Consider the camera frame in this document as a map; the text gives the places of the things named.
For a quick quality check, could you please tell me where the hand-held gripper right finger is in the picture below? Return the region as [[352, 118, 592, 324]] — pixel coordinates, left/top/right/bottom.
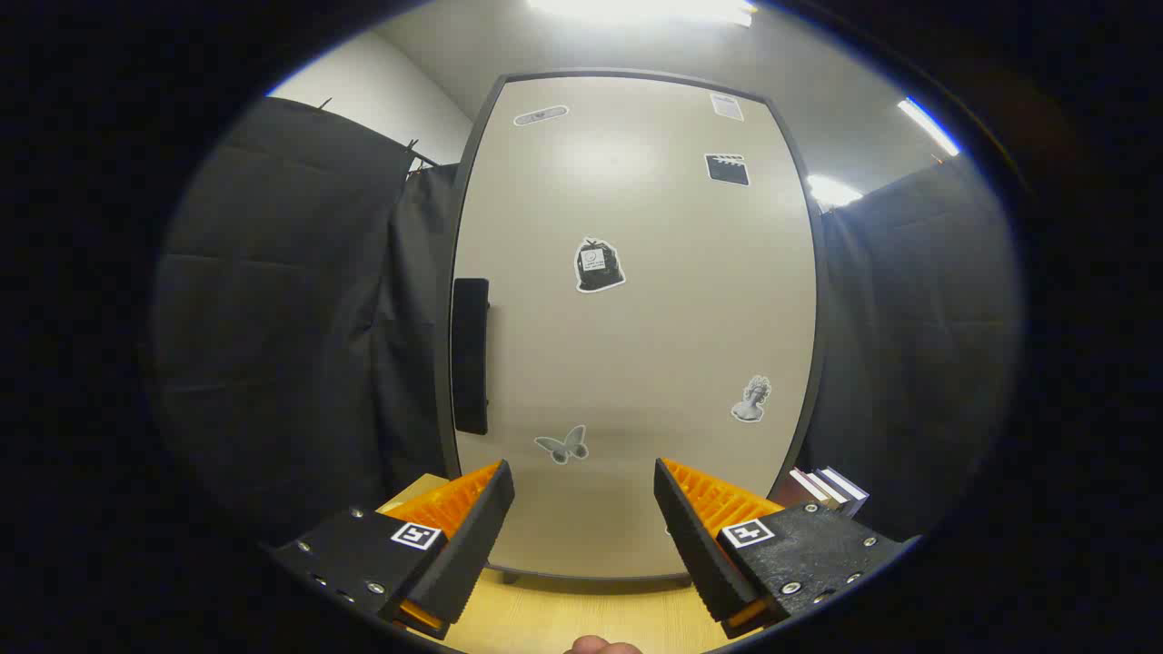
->
[[652, 458, 911, 641]]

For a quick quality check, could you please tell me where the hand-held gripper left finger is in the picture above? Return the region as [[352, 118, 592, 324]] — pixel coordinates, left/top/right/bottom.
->
[[271, 460, 516, 641]]

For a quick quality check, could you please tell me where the white spine book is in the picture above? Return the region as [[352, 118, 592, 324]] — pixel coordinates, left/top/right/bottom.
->
[[804, 468, 850, 514]]

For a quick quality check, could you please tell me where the large ceiling light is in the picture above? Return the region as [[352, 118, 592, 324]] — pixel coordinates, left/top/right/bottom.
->
[[525, 0, 758, 28]]

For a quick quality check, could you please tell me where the long ceiling light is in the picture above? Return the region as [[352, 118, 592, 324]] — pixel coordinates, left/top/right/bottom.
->
[[897, 97, 961, 157]]

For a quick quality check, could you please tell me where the pink cover book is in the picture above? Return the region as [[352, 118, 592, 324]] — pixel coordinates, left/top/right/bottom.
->
[[777, 468, 832, 510]]

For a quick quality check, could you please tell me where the small ceiling light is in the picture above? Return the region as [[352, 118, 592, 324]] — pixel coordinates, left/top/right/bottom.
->
[[807, 174, 864, 210]]

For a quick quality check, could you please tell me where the black door handle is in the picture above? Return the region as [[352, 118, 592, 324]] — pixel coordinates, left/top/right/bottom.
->
[[452, 277, 492, 437]]

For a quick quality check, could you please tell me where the grey blue book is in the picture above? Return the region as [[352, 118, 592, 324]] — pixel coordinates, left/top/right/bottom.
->
[[818, 466, 870, 519]]

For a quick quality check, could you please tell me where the black backdrop cloth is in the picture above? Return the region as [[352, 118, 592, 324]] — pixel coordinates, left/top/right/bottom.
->
[[800, 154, 1023, 541], [150, 95, 460, 546]]

